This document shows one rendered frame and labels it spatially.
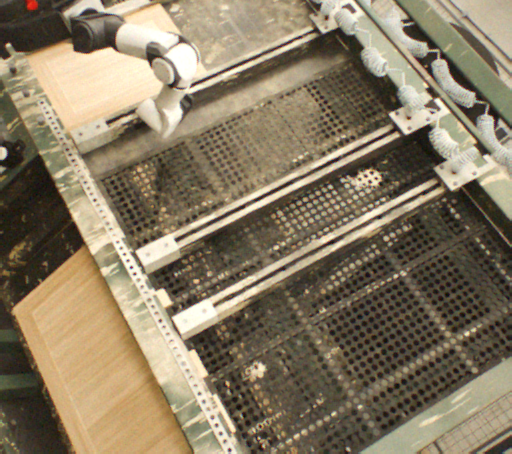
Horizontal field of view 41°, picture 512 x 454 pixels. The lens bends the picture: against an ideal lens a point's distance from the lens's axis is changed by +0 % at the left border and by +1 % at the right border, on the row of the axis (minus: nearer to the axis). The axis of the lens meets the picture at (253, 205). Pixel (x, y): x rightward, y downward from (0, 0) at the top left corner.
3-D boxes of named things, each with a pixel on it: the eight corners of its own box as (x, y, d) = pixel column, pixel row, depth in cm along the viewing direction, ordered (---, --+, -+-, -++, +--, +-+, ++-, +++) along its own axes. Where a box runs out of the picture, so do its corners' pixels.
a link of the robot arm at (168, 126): (160, 142, 216) (174, 119, 205) (139, 123, 216) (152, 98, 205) (173, 132, 220) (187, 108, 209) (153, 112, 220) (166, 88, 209)
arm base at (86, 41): (89, 66, 202) (95, 30, 195) (60, 45, 206) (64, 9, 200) (126, 56, 213) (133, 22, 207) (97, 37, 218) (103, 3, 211)
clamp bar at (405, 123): (135, 255, 226) (124, 222, 205) (425, 109, 256) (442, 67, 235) (149, 279, 222) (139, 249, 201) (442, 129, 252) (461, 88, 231)
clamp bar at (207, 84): (71, 138, 247) (55, 97, 226) (346, 16, 277) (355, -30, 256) (82, 159, 243) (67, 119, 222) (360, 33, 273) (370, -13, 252)
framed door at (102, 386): (16, 308, 266) (12, 308, 264) (116, 221, 252) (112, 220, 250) (115, 533, 230) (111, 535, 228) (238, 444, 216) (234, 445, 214)
